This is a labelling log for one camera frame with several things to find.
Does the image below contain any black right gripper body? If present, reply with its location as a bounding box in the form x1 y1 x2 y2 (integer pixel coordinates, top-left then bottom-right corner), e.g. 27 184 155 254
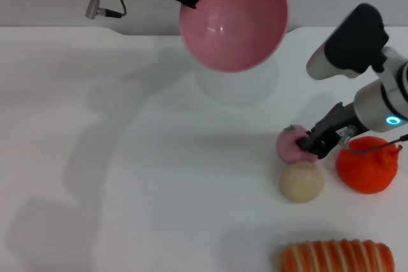
305 102 367 160

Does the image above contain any red-orange toy fruit with stem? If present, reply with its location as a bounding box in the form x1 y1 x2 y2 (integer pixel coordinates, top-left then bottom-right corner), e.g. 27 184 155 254
336 136 403 195

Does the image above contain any left arm connector cable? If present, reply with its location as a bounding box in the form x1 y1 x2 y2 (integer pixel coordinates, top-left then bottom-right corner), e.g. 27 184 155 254
84 0 128 20

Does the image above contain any orange white-striped toy salmon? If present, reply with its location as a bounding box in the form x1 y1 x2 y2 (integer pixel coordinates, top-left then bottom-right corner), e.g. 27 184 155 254
279 239 395 272

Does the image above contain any beige round toy bun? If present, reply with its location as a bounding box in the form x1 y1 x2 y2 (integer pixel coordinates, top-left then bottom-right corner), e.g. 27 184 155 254
279 161 326 203

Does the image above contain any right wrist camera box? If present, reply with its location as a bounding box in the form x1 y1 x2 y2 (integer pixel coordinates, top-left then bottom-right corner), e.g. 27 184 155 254
305 3 391 81

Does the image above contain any pink toy peach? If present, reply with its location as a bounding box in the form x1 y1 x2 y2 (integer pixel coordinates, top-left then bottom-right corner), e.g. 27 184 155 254
275 124 318 164

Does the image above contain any pink plastic bowl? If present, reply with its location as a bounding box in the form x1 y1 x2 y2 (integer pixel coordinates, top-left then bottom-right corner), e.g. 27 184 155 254
178 0 289 73

